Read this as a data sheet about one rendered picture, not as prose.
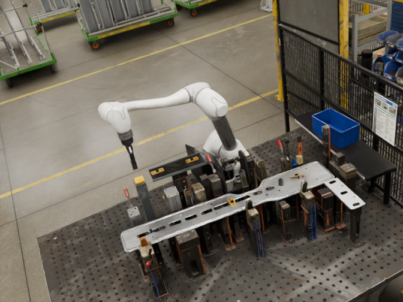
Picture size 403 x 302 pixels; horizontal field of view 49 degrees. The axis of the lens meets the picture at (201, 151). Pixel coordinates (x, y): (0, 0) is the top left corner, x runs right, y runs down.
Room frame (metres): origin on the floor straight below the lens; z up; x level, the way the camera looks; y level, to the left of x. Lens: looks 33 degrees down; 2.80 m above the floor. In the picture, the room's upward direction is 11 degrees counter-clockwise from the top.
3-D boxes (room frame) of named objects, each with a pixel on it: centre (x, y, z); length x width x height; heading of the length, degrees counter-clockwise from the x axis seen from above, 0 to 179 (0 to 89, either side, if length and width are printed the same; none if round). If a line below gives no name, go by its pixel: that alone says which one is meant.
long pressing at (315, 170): (2.11, -0.11, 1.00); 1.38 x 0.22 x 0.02; 103
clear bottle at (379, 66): (2.47, -1.18, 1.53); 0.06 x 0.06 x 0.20
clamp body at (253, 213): (1.96, -0.22, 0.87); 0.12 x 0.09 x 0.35; 13
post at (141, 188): (2.34, 0.43, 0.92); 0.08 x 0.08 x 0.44; 13
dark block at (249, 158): (2.38, -0.29, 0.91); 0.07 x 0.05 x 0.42; 13
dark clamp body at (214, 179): (2.31, -0.05, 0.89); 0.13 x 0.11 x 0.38; 13
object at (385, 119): (2.25, -1.14, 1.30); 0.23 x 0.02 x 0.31; 13
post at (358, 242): (1.89, -0.81, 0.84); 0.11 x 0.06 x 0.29; 13
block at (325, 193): (2.06, -0.69, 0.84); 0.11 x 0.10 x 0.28; 13
